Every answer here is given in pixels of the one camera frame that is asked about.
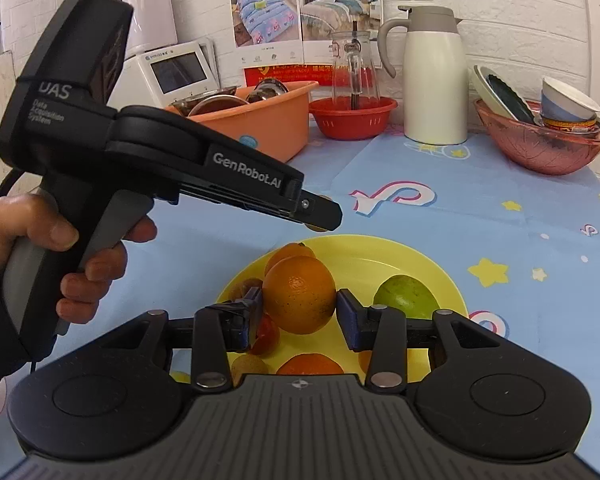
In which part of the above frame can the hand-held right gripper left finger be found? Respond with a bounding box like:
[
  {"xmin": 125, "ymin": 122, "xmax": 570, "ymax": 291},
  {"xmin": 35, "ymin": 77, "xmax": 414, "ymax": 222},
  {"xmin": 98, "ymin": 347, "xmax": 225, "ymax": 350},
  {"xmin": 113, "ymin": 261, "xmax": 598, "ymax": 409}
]
[{"xmin": 100, "ymin": 285, "xmax": 265, "ymax": 392}]

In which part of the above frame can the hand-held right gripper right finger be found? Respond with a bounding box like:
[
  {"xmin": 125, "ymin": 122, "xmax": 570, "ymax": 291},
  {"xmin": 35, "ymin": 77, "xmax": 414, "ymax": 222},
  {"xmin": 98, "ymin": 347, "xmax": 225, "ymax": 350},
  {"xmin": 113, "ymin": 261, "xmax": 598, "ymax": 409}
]
[{"xmin": 336, "ymin": 288, "xmax": 503, "ymax": 392}]

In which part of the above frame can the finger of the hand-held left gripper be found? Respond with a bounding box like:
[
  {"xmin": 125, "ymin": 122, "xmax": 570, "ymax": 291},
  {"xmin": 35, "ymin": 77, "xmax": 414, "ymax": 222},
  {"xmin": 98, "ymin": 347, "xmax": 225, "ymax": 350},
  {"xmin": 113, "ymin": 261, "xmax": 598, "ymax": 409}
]
[{"xmin": 180, "ymin": 180, "xmax": 344, "ymax": 234}]

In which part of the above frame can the red plum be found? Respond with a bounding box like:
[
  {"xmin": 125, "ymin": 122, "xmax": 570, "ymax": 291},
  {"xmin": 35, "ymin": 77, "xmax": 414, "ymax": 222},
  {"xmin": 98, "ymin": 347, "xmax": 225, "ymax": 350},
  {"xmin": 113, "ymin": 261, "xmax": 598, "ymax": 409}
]
[{"xmin": 250, "ymin": 312, "xmax": 281, "ymax": 357}]

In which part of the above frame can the smooth round orange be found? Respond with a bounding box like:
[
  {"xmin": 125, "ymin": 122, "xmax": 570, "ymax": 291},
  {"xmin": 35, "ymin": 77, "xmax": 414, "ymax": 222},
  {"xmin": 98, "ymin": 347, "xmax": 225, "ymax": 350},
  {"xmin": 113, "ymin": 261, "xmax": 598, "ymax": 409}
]
[{"xmin": 262, "ymin": 256, "xmax": 337, "ymax": 336}]

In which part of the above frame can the large navel orange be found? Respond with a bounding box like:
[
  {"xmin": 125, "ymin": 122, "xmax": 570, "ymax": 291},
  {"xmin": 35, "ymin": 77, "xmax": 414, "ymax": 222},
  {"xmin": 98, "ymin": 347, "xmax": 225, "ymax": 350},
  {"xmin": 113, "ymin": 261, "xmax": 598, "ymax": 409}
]
[{"xmin": 265, "ymin": 242, "xmax": 317, "ymax": 277}]

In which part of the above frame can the brown longan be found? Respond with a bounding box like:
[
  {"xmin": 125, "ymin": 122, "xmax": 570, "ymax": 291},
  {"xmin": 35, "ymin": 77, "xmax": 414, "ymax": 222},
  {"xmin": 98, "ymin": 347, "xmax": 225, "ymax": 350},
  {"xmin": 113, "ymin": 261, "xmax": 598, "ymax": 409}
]
[{"xmin": 230, "ymin": 354, "xmax": 271, "ymax": 387}]

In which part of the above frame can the large mandarin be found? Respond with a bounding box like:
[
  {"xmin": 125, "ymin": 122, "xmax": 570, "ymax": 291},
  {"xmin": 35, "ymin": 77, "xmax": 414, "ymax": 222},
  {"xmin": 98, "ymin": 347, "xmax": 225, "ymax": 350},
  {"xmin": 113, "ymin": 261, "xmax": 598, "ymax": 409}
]
[{"xmin": 276, "ymin": 353, "xmax": 345, "ymax": 376}]

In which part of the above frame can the large green jujube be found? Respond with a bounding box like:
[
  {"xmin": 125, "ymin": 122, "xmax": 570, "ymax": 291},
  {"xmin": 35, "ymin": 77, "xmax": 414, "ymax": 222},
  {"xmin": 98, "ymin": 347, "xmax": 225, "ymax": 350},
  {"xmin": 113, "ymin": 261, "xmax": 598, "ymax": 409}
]
[{"xmin": 373, "ymin": 275, "xmax": 440, "ymax": 321}]

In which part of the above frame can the yellow plastic plate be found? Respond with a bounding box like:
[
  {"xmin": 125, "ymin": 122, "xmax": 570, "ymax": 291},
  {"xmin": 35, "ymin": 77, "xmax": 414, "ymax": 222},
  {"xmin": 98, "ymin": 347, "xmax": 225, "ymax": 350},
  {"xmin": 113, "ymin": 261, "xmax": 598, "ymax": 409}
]
[{"xmin": 215, "ymin": 235, "xmax": 470, "ymax": 386}]

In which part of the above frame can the person's left hand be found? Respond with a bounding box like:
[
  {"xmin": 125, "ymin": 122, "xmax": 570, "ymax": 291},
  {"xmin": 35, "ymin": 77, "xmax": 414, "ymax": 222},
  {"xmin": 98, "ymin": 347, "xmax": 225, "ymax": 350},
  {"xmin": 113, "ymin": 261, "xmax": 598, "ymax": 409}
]
[{"xmin": 0, "ymin": 194, "xmax": 159, "ymax": 327}]

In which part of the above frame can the red plastic basket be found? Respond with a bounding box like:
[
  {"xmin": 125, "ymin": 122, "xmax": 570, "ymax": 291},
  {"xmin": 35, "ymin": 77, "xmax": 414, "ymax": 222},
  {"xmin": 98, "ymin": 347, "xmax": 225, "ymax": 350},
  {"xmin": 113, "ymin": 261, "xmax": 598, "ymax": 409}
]
[{"xmin": 308, "ymin": 96, "xmax": 398, "ymax": 141}]

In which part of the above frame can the orange plastic basket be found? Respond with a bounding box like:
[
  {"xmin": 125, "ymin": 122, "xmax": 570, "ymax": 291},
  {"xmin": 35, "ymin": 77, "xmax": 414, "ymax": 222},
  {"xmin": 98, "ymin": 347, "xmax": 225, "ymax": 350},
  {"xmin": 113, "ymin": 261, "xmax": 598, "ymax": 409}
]
[{"xmin": 167, "ymin": 80, "xmax": 320, "ymax": 163}]

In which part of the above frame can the white device with screen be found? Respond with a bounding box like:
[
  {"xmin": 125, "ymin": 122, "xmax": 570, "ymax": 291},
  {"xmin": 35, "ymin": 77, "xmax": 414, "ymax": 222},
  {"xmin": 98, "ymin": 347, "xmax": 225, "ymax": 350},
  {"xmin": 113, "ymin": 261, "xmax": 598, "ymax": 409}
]
[{"xmin": 107, "ymin": 37, "xmax": 222, "ymax": 109}]

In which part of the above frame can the white water purifier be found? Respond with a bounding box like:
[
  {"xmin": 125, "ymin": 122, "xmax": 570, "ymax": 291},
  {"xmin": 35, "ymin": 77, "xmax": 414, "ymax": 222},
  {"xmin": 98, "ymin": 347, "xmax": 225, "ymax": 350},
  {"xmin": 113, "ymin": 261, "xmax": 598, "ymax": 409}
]
[{"xmin": 102, "ymin": 0, "xmax": 178, "ymax": 57}]

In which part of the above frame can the steel bowl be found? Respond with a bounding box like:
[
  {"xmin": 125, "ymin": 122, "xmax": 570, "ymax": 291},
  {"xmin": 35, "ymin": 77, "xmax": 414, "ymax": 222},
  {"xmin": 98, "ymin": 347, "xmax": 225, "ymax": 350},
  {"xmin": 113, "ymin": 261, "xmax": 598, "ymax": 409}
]
[{"xmin": 245, "ymin": 79, "xmax": 287, "ymax": 105}]

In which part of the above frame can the steel pan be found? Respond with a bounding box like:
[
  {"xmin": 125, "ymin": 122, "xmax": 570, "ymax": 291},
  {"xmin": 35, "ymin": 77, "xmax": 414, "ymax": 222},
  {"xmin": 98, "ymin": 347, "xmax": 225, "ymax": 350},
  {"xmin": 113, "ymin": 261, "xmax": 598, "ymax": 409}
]
[{"xmin": 172, "ymin": 87, "xmax": 251, "ymax": 117}]

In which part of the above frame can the glass pitcher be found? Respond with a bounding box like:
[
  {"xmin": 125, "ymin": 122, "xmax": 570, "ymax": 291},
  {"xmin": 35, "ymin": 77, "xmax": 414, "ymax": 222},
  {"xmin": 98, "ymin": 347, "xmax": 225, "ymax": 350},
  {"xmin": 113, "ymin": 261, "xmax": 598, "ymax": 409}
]
[{"xmin": 330, "ymin": 30, "xmax": 381, "ymax": 111}]

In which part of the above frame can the white thermos jug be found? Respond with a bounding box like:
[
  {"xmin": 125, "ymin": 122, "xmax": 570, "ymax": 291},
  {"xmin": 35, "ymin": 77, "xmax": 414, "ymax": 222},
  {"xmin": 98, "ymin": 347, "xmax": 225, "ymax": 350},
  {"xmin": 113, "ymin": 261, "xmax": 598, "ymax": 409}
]
[{"xmin": 377, "ymin": 5, "xmax": 469, "ymax": 145}]

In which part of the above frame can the blue printed tablecloth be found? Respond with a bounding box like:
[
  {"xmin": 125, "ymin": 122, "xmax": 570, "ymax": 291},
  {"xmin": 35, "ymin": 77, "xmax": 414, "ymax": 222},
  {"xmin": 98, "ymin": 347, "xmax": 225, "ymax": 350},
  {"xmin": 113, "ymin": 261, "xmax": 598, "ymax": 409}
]
[{"xmin": 0, "ymin": 120, "xmax": 600, "ymax": 480}]

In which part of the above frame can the white green-rimmed dish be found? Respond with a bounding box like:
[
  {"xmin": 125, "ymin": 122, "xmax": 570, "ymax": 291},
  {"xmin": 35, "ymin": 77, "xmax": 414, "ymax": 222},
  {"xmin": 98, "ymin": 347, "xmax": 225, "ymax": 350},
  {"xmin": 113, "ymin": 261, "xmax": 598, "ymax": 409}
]
[{"xmin": 470, "ymin": 65, "xmax": 536, "ymax": 123}]

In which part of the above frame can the pink glass bowl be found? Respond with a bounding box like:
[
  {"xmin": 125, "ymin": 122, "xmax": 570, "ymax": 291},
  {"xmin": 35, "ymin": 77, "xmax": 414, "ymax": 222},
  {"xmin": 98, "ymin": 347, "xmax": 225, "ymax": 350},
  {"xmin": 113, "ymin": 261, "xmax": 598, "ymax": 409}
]
[{"xmin": 473, "ymin": 97, "xmax": 600, "ymax": 176}]

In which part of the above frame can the grey-blue bowl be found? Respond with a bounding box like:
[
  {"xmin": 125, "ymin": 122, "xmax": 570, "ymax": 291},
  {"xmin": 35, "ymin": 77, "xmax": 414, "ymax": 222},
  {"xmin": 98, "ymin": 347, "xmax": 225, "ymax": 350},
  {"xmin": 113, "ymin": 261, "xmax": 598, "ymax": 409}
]
[{"xmin": 540, "ymin": 76, "xmax": 600, "ymax": 123}]

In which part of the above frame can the patterned rim bowl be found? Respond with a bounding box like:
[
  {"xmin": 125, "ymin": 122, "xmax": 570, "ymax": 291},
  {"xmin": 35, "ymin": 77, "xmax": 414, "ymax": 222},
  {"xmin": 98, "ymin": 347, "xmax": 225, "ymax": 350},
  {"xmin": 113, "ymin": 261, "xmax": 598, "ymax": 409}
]
[{"xmin": 536, "ymin": 114, "xmax": 600, "ymax": 137}]

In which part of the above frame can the wall poster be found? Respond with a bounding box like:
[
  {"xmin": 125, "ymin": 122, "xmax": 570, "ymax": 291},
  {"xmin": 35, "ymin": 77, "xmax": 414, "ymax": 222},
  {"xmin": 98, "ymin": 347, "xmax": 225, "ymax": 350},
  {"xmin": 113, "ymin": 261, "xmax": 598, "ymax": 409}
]
[{"xmin": 228, "ymin": 0, "xmax": 383, "ymax": 87}]

